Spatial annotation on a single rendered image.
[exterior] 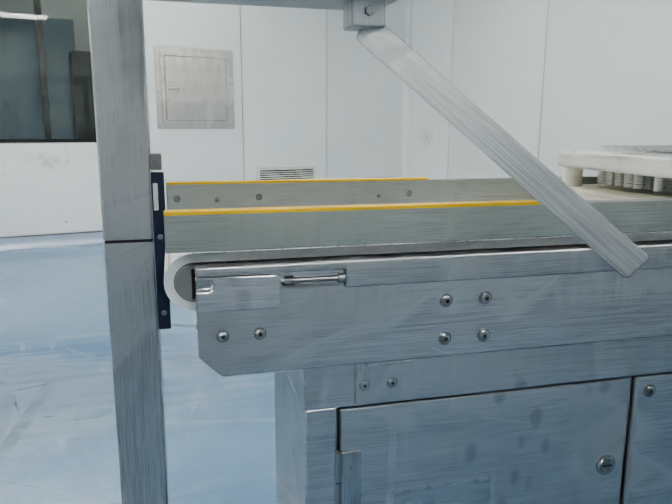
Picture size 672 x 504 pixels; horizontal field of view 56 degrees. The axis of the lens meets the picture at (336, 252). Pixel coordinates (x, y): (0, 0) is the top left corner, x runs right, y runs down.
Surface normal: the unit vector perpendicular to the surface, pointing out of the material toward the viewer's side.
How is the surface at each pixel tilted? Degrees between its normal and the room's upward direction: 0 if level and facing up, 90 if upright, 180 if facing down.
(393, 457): 90
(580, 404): 90
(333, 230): 90
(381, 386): 90
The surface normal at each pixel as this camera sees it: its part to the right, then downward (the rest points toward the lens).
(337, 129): 0.44, 0.18
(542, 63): -0.90, 0.08
